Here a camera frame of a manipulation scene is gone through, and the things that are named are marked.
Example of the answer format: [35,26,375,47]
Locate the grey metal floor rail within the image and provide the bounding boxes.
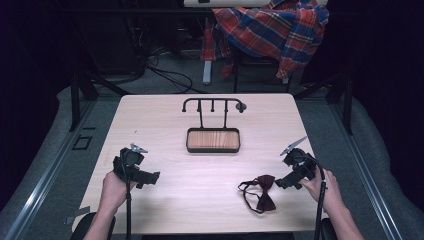
[328,99,404,240]
[2,99,98,240]

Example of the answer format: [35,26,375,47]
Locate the red blue plaid shirt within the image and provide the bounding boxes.
[200,0,331,80]

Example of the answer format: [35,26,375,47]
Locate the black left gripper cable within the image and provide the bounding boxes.
[119,149,133,240]

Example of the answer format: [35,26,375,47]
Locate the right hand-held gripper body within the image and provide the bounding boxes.
[279,135,318,184]

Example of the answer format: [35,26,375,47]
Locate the white table leg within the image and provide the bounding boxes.
[202,59,213,86]

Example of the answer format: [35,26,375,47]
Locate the black chair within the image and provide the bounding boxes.
[231,46,294,94]

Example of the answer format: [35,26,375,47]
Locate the person's right hand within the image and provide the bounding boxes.
[298,168,345,214]

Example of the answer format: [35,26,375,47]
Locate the black floor cables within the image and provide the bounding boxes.
[99,46,208,95]

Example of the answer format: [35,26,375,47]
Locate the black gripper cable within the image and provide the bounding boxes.
[294,153,327,240]
[119,149,133,240]

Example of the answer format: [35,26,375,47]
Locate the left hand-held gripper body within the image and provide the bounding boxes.
[112,143,150,184]

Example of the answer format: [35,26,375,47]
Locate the dark red bow tie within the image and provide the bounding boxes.
[237,174,277,215]

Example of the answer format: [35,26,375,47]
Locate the person's left hand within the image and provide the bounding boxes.
[101,170,138,214]

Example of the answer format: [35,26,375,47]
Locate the black metal stand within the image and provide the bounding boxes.
[68,66,129,133]
[293,69,355,136]

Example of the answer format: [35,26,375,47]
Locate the black rack with wooden tray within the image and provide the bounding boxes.
[181,97,248,154]

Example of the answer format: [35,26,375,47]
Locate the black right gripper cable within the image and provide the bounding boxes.
[294,153,327,240]

